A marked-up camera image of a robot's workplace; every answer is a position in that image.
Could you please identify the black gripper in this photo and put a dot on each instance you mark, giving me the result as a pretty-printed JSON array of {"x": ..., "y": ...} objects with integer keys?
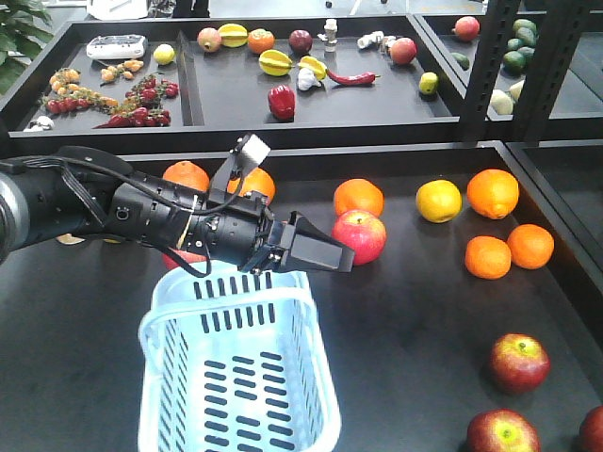
[{"x": 244, "y": 232}]

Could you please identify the light blue plastic basket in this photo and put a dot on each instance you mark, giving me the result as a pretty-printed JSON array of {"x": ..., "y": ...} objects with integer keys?
[{"x": 235, "y": 362}]

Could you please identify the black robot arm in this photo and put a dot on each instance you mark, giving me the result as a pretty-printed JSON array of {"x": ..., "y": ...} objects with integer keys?
[{"x": 89, "y": 193}]

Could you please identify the red apple near basket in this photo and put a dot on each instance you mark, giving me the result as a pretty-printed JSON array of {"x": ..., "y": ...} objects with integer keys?
[{"x": 363, "y": 232}]

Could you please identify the yellow round citrus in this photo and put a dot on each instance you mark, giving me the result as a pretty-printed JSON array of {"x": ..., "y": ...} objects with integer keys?
[{"x": 439, "y": 201}]

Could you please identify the red bell pepper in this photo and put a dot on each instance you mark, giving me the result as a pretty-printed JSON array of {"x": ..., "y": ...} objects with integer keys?
[{"x": 282, "y": 102}]

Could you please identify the red chili pepper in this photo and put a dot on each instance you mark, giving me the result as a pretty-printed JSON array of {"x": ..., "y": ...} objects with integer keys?
[{"x": 361, "y": 79}]

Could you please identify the small orange left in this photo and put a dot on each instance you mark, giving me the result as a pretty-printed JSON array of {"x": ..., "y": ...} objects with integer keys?
[{"x": 487, "y": 257}]

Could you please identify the small orange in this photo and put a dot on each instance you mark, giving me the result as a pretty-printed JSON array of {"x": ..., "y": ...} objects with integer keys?
[
  {"x": 531, "y": 246},
  {"x": 487, "y": 257}
]

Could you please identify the orange with nub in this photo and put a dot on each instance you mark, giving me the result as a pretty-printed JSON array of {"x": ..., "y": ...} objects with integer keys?
[{"x": 493, "y": 193}]

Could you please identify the small orange right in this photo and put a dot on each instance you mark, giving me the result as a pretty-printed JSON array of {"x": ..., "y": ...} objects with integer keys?
[{"x": 531, "y": 246}]

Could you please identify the red apple front right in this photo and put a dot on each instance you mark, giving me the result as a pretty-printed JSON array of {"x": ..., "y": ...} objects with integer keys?
[{"x": 501, "y": 430}]

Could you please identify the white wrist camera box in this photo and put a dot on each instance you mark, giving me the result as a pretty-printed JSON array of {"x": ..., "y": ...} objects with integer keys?
[{"x": 251, "y": 151}]

